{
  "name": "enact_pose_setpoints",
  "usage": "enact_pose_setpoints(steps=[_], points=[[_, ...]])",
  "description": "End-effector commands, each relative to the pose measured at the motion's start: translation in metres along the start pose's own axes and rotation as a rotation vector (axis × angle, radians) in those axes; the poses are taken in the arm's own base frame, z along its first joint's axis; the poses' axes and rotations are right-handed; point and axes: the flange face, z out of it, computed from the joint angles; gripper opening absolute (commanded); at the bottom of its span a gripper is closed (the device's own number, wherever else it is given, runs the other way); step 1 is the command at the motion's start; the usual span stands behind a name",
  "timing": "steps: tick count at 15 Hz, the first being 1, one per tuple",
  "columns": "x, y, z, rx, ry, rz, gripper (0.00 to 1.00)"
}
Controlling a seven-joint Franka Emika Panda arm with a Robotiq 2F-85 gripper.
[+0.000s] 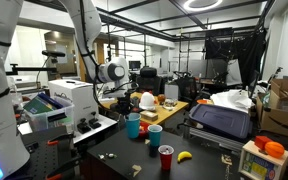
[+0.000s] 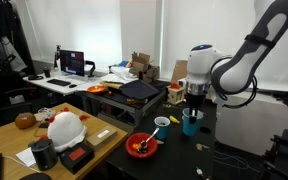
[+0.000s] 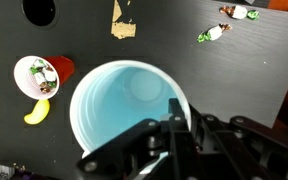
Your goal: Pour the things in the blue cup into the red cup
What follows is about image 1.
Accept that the orange toy ball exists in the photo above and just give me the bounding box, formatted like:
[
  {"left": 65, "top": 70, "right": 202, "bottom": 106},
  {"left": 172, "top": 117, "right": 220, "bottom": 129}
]
[{"left": 264, "top": 141, "right": 286, "bottom": 159}]

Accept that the yellow toy banana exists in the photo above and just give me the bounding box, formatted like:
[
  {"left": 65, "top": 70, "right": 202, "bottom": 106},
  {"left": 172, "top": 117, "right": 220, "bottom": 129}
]
[{"left": 177, "top": 151, "right": 193, "bottom": 164}]

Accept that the black mounted camera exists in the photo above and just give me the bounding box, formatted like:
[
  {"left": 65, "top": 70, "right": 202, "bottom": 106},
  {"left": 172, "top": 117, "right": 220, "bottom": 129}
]
[{"left": 41, "top": 49, "right": 67, "bottom": 64}]

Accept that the brown ball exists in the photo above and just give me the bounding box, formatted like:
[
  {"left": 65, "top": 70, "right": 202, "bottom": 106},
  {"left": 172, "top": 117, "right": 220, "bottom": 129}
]
[{"left": 157, "top": 93, "right": 167, "bottom": 104}]

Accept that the black toggle device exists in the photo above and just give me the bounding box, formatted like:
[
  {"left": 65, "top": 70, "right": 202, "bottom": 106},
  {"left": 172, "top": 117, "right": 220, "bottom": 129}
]
[
  {"left": 76, "top": 118, "right": 92, "bottom": 135},
  {"left": 88, "top": 111, "right": 102, "bottom": 130}
]

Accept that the red bowl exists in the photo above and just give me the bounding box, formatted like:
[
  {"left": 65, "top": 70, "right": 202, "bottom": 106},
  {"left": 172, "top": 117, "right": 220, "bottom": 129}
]
[{"left": 138, "top": 120, "right": 151, "bottom": 139}]

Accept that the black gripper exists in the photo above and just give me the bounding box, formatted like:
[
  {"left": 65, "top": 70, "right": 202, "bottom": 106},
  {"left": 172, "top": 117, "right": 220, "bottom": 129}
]
[{"left": 116, "top": 94, "right": 134, "bottom": 120}]

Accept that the green book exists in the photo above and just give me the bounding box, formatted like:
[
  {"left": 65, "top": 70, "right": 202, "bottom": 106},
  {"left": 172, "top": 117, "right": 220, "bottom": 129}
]
[{"left": 23, "top": 96, "right": 53, "bottom": 115}]

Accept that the black curtain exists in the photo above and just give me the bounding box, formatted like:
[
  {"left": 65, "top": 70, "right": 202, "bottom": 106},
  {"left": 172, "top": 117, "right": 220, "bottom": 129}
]
[{"left": 204, "top": 28, "right": 268, "bottom": 89}]

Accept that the small tan cardboard box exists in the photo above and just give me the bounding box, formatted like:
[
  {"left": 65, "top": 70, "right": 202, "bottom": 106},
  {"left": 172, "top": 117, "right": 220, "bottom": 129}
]
[{"left": 139, "top": 110, "right": 159, "bottom": 122}]

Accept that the blue storage bin lid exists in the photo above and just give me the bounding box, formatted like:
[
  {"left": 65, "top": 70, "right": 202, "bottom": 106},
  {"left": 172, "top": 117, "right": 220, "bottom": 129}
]
[{"left": 188, "top": 103, "right": 253, "bottom": 140}]

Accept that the blue plastic cup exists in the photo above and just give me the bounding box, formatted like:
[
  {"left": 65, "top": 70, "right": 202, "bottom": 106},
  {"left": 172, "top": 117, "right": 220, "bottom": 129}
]
[
  {"left": 125, "top": 112, "right": 142, "bottom": 140},
  {"left": 147, "top": 124, "right": 164, "bottom": 148}
]

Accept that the dark desktop monitor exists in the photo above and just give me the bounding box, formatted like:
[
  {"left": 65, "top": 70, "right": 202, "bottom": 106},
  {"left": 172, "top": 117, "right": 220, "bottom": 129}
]
[{"left": 128, "top": 60, "right": 142, "bottom": 72}]

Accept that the white board panel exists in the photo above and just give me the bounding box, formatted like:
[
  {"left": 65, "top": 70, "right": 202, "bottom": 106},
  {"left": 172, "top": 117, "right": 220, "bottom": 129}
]
[{"left": 225, "top": 59, "right": 243, "bottom": 87}]

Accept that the red toy block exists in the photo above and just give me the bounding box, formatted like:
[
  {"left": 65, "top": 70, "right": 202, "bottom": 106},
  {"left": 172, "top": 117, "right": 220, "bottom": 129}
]
[{"left": 254, "top": 135, "right": 272, "bottom": 151}]

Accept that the large cardboard scrap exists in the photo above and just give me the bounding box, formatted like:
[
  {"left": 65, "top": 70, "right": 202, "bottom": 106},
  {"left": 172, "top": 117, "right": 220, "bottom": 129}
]
[{"left": 131, "top": 164, "right": 143, "bottom": 178}]

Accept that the wooden door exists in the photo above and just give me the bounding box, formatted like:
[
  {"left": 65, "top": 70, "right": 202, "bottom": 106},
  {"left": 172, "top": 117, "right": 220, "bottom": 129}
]
[{"left": 76, "top": 39, "right": 87, "bottom": 83}]

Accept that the ring ceiling light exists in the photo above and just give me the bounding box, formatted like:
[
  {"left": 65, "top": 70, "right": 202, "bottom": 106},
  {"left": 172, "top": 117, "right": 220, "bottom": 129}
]
[{"left": 183, "top": 0, "right": 224, "bottom": 13}]

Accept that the white side table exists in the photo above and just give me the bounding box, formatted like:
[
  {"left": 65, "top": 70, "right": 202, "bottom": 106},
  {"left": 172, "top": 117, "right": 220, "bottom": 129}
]
[{"left": 17, "top": 114, "right": 118, "bottom": 145}]

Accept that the large white box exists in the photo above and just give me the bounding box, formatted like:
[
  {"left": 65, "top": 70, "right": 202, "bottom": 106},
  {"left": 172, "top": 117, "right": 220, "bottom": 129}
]
[{"left": 48, "top": 79, "right": 100, "bottom": 132}]

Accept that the white paper pile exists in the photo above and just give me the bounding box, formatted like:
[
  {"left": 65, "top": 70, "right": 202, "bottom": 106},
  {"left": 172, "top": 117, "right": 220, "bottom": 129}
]
[{"left": 210, "top": 89, "right": 256, "bottom": 114}]

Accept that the clear plastic storage bin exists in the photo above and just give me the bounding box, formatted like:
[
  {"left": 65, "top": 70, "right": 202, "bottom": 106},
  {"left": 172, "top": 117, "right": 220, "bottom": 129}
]
[{"left": 21, "top": 96, "right": 76, "bottom": 133}]

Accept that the black perforated breadboard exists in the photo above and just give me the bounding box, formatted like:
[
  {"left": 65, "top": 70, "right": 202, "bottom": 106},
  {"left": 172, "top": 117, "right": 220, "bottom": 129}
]
[{"left": 20, "top": 133, "right": 85, "bottom": 180}]

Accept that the red plastic cup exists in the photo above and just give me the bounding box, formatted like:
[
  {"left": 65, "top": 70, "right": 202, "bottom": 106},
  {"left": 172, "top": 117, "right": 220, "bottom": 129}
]
[{"left": 157, "top": 144, "right": 175, "bottom": 171}]

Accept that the crumpled clear plastic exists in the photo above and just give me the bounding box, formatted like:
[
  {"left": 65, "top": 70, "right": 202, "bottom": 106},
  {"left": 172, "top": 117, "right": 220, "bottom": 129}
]
[{"left": 162, "top": 98, "right": 178, "bottom": 111}]

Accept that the blue binder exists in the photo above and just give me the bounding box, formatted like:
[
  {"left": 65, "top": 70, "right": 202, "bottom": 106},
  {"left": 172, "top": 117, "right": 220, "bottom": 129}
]
[{"left": 37, "top": 92, "right": 65, "bottom": 110}]

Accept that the white plush chicken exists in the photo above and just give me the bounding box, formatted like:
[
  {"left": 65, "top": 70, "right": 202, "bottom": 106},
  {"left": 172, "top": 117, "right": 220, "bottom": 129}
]
[{"left": 138, "top": 91, "right": 157, "bottom": 112}]

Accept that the black wrist rest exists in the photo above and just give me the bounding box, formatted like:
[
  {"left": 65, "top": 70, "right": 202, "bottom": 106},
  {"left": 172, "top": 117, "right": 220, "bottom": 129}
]
[{"left": 109, "top": 101, "right": 120, "bottom": 113}]

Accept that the wooden toy box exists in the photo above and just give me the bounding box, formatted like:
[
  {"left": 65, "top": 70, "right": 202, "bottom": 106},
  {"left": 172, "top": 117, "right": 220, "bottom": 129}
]
[{"left": 238, "top": 139, "right": 288, "bottom": 180}]

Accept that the open cardboard box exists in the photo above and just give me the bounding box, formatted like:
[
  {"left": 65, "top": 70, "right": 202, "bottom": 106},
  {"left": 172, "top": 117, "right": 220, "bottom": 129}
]
[{"left": 255, "top": 77, "right": 288, "bottom": 139}]

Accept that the black orange clamp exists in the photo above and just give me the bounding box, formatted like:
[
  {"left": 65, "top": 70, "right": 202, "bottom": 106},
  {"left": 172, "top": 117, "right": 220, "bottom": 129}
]
[
  {"left": 45, "top": 156, "right": 83, "bottom": 180},
  {"left": 46, "top": 133, "right": 75, "bottom": 147}
]

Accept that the black mesh office chair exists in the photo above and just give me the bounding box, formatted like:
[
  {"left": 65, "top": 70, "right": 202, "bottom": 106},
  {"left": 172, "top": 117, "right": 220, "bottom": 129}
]
[{"left": 174, "top": 71, "right": 203, "bottom": 111}]

